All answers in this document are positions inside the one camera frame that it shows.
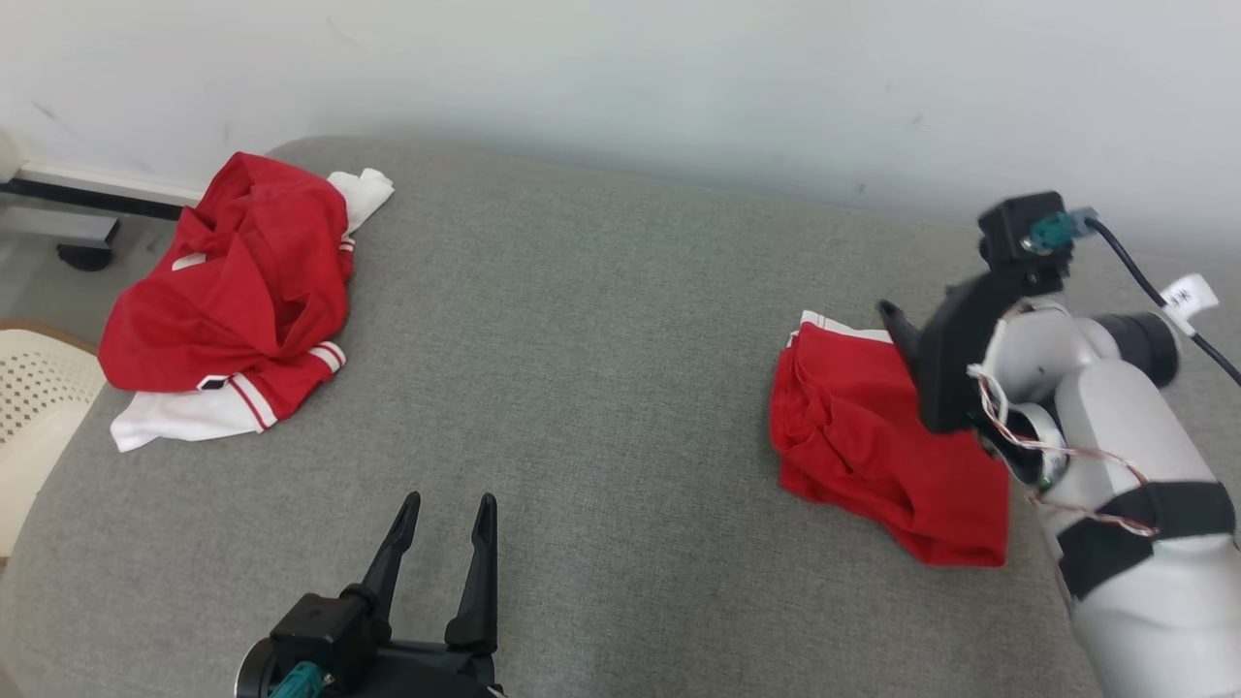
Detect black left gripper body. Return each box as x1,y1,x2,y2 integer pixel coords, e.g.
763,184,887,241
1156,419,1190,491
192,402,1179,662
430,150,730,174
330,640,505,698

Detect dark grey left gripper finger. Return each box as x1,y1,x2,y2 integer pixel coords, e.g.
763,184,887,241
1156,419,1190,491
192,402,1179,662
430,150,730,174
445,492,499,652
365,492,423,621

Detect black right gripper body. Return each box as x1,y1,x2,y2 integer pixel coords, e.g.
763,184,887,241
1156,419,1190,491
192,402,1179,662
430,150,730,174
916,264,1067,434

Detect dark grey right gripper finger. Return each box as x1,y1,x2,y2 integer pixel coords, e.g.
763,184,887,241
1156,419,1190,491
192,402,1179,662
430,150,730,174
877,301,922,374

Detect red Bulls shorts white trim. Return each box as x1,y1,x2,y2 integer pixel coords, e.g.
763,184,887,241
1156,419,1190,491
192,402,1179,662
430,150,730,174
770,310,1011,569

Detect red Bulls jersey white sleeves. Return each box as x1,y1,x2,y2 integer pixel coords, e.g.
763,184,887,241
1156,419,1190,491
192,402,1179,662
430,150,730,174
98,151,396,454

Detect cream perforated laundry basket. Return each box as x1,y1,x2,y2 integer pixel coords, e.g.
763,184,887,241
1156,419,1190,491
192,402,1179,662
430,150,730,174
0,323,108,558

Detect teal left camera connector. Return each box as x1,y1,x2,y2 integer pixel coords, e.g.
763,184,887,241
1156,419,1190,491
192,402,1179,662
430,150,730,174
270,662,324,698

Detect teal camera connector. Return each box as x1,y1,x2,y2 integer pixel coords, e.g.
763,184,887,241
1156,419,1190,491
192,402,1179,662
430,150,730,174
270,662,324,698
1028,206,1099,255

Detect teal right camera connector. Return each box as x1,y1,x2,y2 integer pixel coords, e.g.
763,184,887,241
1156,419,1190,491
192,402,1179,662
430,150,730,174
1028,206,1099,255

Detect white cable tag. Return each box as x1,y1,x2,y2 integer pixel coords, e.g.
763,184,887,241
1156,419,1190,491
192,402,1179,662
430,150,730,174
1161,274,1220,337

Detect white black metal frame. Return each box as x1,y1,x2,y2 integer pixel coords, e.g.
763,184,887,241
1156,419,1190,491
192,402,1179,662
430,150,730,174
0,126,209,272

